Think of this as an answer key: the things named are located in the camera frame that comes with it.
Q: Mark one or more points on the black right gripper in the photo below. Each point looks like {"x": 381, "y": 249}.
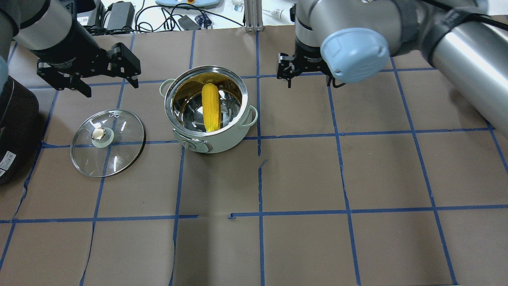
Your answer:
{"x": 310, "y": 58}

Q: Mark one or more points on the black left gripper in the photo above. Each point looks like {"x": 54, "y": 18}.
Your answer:
{"x": 68, "y": 48}

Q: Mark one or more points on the glass pot lid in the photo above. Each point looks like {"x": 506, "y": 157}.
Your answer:
{"x": 107, "y": 143}

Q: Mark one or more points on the yellow corn cob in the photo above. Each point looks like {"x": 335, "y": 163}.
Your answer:
{"x": 211, "y": 107}

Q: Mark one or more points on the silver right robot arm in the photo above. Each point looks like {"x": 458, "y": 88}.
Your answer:
{"x": 352, "y": 40}

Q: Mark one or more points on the pale green cooking pot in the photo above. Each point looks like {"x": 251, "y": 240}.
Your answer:
{"x": 183, "y": 107}

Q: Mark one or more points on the black power adapter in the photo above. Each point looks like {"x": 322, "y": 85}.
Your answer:
{"x": 121, "y": 16}

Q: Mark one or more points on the black rice cooker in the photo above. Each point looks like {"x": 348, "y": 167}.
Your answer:
{"x": 19, "y": 112}

